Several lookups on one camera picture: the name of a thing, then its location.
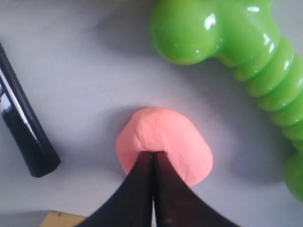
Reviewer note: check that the yellow cheese wedge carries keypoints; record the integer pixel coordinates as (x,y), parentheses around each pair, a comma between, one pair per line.
(61,219)

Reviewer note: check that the green plastic bone toy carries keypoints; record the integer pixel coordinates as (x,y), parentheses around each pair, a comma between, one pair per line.
(243,36)

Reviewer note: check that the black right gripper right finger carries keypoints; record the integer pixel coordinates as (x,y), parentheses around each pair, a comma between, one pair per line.
(176,205)

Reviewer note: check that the orange-pink putty lump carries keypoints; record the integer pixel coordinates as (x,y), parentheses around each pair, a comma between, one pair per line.
(158,129)

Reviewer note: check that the black and white marker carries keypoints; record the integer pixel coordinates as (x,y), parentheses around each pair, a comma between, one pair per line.
(26,129)

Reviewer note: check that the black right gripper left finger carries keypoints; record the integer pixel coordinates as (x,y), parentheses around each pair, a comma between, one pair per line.
(131,204)

